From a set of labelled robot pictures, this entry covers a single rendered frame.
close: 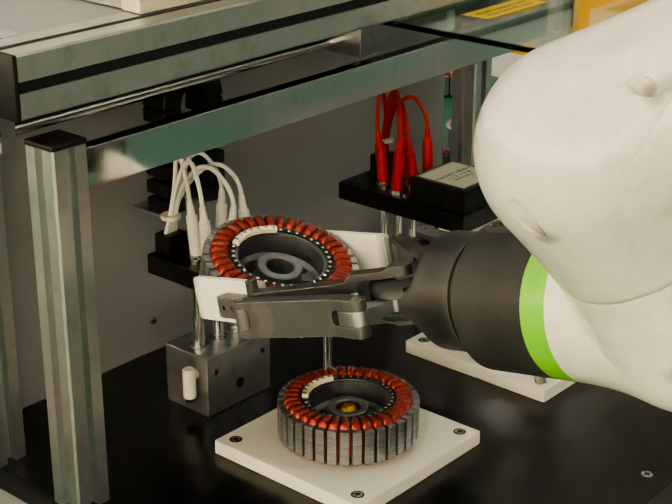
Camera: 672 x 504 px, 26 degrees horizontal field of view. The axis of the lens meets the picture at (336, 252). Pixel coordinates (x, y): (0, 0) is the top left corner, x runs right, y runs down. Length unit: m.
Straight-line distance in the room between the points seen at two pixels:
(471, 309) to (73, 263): 0.32
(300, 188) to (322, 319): 0.54
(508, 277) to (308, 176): 0.63
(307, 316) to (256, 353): 0.33
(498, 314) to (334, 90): 0.41
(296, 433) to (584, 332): 0.38
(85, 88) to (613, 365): 0.43
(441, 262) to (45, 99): 0.29
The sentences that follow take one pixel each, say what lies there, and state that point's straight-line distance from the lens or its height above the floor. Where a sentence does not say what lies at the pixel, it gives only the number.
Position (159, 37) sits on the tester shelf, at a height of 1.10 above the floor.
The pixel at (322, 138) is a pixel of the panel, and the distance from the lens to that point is 1.44.
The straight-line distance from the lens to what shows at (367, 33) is 1.30.
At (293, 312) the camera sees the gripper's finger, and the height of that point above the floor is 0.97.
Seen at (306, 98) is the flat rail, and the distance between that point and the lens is 1.17.
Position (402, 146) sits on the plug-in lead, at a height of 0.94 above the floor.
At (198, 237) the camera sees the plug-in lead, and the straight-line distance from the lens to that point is 1.19.
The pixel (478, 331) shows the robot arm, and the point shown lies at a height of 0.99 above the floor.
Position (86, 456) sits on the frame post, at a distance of 1.09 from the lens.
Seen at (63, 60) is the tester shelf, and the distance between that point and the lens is 1.00.
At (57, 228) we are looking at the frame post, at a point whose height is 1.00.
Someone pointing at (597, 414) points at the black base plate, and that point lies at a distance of 1.24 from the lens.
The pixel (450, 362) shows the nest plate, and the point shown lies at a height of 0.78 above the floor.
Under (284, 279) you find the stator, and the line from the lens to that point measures 1.02.
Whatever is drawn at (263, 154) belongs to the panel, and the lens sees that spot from 1.38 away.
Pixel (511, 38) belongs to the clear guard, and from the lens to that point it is 1.22.
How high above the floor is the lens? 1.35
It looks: 22 degrees down
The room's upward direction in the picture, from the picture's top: straight up
